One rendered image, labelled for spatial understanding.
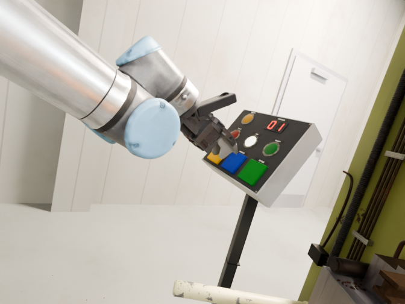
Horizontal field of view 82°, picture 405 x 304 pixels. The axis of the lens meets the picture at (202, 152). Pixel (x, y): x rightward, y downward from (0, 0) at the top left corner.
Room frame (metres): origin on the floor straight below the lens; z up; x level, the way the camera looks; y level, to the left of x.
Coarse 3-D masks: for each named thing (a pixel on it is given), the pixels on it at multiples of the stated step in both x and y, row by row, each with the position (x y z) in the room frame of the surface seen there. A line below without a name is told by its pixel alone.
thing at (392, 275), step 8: (384, 272) 0.28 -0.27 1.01; (392, 272) 0.29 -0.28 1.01; (384, 280) 0.28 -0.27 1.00; (392, 280) 0.27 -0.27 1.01; (400, 280) 0.27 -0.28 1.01; (376, 288) 0.28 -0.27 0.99; (384, 288) 0.27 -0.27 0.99; (392, 288) 0.27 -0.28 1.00; (400, 288) 0.26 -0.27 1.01; (384, 296) 0.27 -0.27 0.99; (392, 296) 0.27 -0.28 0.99; (400, 296) 0.27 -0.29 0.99
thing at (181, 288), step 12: (180, 288) 0.60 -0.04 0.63; (192, 288) 0.61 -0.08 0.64; (204, 288) 0.62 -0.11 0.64; (216, 288) 0.63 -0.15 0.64; (204, 300) 0.61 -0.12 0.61; (216, 300) 0.61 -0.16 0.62; (228, 300) 0.61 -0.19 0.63; (240, 300) 0.62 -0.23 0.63; (252, 300) 0.63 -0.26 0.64; (264, 300) 0.64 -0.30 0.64; (276, 300) 0.65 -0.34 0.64; (288, 300) 0.66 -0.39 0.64
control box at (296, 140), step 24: (240, 120) 0.94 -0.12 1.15; (264, 120) 0.85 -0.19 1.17; (288, 120) 0.78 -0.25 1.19; (240, 144) 0.84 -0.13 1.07; (264, 144) 0.76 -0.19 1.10; (288, 144) 0.70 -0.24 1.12; (312, 144) 0.71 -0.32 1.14; (216, 168) 0.82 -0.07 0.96; (240, 168) 0.75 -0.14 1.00; (288, 168) 0.68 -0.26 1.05; (264, 192) 0.64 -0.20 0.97
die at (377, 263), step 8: (376, 256) 0.40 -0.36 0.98; (384, 256) 0.40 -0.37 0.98; (376, 264) 0.40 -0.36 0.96; (384, 264) 0.38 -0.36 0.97; (392, 264) 0.38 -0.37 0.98; (400, 264) 0.39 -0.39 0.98; (368, 272) 0.40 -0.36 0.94; (376, 272) 0.39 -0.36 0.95; (400, 272) 0.35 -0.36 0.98; (368, 280) 0.40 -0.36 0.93; (376, 280) 0.38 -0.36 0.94; (368, 288) 0.39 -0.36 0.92; (376, 296) 0.37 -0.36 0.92
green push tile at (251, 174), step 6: (252, 162) 0.72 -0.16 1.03; (258, 162) 0.71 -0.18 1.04; (246, 168) 0.72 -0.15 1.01; (252, 168) 0.71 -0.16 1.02; (258, 168) 0.69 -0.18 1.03; (264, 168) 0.68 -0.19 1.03; (240, 174) 0.72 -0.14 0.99; (246, 174) 0.70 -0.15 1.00; (252, 174) 0.69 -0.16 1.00; (258, 174) 0.67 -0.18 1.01; (246, 180) 0.68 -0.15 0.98; (252, 180) 0.67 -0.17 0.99
